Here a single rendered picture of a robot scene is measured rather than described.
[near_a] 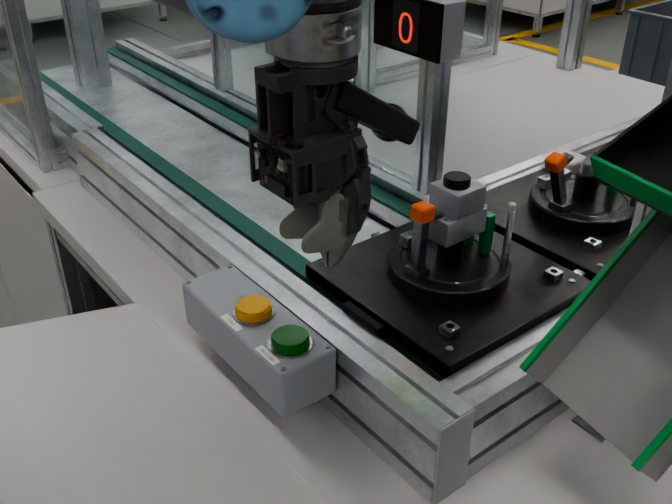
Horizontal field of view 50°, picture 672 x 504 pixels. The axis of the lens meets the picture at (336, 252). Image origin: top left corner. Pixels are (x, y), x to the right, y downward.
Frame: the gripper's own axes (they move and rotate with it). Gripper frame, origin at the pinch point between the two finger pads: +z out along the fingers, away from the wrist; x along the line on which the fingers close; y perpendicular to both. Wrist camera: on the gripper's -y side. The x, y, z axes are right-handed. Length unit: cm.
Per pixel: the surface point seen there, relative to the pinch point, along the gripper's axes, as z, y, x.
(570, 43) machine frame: 13, -123, -60
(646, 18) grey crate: 23, -201, -85
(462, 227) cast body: 1.2, -15.3, 2.8
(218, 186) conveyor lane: 14.0, -11.9, -45.9
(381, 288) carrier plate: 8.6, -7.9, -1.7
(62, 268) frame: 33, 9, -69
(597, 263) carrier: 8.5, -31.6, 10.3
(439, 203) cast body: -1.0, -14.2, 0.2
